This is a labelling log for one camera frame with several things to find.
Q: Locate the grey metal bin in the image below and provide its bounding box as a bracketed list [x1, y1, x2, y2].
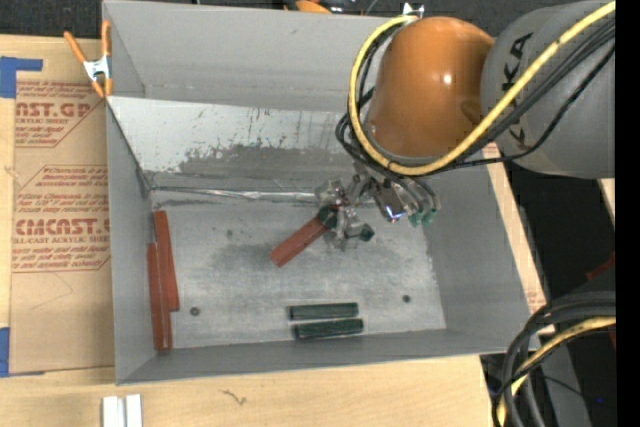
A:
[101, 0, 544, 386]

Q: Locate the dark green flat block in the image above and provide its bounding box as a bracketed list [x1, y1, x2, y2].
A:
[317, 206, 377, 244]
[288, 301, 360, 322]
[291, 318, 365, 342]

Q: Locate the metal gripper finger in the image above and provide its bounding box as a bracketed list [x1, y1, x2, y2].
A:
[315, 179, 352, 212]
[327, 207, 369, 253]

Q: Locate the red-brown flat block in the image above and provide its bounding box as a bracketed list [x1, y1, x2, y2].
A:
[145, 241, 174, 353]
[152, 209, 181, 313]
[269, 213, 332, 268]

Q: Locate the brown cardboard board red print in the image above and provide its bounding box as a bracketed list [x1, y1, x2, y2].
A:
[0, 33, 117, 377]

